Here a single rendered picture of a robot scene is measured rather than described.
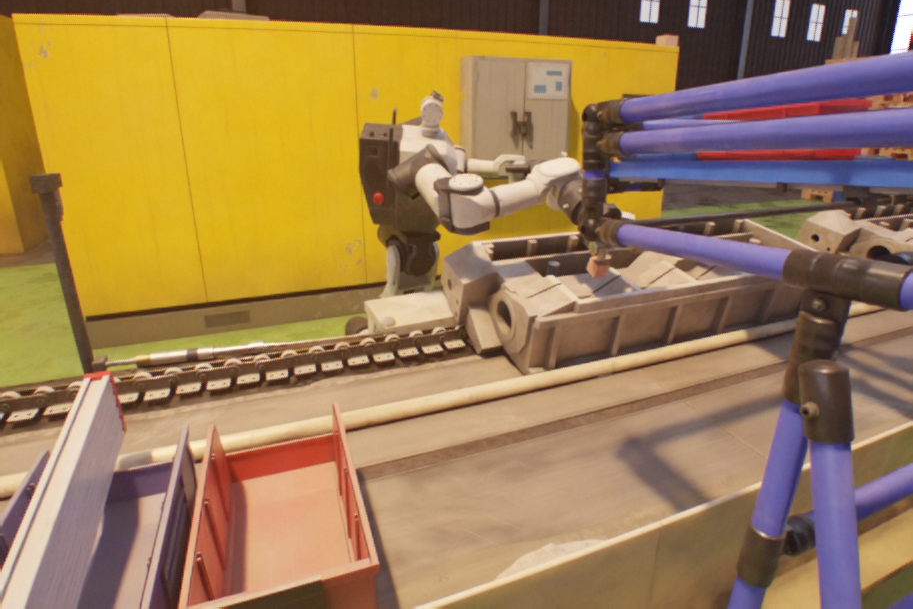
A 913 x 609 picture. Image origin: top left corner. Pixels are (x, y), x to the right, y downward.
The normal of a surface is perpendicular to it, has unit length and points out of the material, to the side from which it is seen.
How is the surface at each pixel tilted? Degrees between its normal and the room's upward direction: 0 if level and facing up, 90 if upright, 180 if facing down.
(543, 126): 90
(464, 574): 0
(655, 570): 90
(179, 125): 90
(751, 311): 100
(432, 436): 0
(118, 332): 90
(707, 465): 0
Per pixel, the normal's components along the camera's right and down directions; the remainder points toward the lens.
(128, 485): 0.36, 0.20
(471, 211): -0.29, 0.53
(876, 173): -0.94, 0.11
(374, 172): 0.07, 0.49
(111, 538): 0.00, -0.95
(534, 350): 0.35, 0.44
